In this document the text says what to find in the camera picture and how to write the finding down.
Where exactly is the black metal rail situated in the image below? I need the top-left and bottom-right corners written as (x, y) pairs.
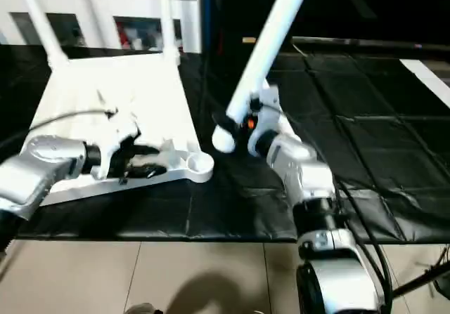
top-left (291, 38), bottom-right (450, 55)

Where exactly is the white edge strip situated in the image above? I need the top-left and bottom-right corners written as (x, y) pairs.
top-left (399, 58), bottom-right (450, 108)

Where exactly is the white glass-door cabinet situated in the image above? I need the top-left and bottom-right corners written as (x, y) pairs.
top-left (0, 0), bottom-right (205, 53)

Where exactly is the black work mat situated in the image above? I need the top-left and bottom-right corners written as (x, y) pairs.
top-left (0, 44), bottom-right (450, 245)

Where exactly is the black metal stand tube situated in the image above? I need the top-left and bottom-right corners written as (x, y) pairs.
top-left (390, 264), bottom-right (450, 301)

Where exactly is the white plastic table top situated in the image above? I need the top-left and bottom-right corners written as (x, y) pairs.
top-left (24, 52), bottom-right (216, 207)

